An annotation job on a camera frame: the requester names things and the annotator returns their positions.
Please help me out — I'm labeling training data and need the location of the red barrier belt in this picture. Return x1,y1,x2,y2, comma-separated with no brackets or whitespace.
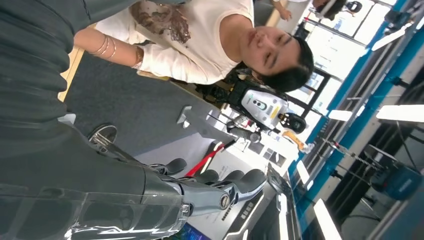
183,139,239,178

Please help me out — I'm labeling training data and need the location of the metal hoist chain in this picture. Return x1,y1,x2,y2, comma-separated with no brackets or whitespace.
321,138,387,172

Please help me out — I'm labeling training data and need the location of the blue hoist motor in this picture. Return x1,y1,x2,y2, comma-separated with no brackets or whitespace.
370,163,424,202

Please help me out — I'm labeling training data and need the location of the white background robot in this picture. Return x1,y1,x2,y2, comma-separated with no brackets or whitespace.
226,79,308,144

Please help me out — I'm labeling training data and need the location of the blue wall display screen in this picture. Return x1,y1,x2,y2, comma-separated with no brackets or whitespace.
170,223,213,240

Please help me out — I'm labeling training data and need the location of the metal stanchion post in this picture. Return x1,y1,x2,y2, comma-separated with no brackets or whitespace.
87,124,160,170

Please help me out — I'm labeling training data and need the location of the orange handheld device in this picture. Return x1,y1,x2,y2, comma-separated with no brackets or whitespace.
281,130,314,155

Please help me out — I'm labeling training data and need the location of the grey floor kiosk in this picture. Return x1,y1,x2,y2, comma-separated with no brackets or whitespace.
56,113,78,127

